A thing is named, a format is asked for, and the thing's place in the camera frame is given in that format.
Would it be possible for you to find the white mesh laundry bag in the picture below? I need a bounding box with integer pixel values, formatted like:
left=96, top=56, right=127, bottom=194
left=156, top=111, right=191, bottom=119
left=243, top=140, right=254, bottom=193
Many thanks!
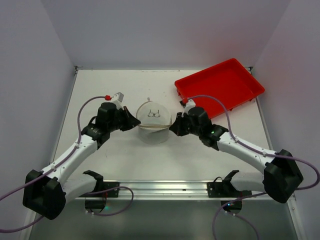
left=135, top=97, right=172, bottom=145

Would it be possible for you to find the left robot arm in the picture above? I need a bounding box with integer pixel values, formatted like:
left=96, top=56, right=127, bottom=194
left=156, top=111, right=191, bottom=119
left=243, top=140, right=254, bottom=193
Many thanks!
left=22, top=102, right=141, bottom=220

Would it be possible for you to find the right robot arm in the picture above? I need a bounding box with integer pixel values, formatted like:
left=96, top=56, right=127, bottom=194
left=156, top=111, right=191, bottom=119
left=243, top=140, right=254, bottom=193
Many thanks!
left=169, top=106, right=304, bottom=203

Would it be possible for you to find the red plastic tray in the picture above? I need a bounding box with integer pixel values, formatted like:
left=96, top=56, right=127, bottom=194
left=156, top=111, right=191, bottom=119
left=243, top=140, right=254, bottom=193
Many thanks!
left=174, top=58, right=265, bottom=111

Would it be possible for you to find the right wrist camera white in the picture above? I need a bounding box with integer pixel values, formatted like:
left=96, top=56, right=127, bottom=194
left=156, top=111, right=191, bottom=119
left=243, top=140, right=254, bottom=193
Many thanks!
left=180, top=98, right=196, bottom=116

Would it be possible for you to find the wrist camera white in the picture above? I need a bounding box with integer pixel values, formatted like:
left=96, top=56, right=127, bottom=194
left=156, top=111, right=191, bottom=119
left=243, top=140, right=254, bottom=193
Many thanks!
left=180, top=98, right=196, bottom=116
left=104, top=92, right=124, bottom=110

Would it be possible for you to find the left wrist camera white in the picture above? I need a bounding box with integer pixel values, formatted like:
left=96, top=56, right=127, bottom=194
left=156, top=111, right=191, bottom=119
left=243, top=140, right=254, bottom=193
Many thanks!
left=104, top=92, right=124, bottom=110

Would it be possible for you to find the aluminium mounting rail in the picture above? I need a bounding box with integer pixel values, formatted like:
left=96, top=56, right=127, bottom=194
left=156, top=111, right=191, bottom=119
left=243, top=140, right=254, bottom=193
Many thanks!
left=74, top=179, right=296, bottom=201

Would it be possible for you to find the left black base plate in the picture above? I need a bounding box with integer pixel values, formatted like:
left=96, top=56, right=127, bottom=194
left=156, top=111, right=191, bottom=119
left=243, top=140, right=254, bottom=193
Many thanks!
left=83, top=170, right=120, bottom=198

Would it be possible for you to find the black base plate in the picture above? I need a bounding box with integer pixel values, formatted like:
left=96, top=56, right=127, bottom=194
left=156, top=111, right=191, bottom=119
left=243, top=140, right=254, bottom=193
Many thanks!
left=206, top=170, right=252, bottom=198
left=83, top=170, right=120, bottom=198

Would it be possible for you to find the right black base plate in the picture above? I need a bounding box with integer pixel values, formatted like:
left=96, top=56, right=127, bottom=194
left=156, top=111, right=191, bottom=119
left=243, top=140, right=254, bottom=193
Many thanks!
left=206, top=170, right=252, bottom=198

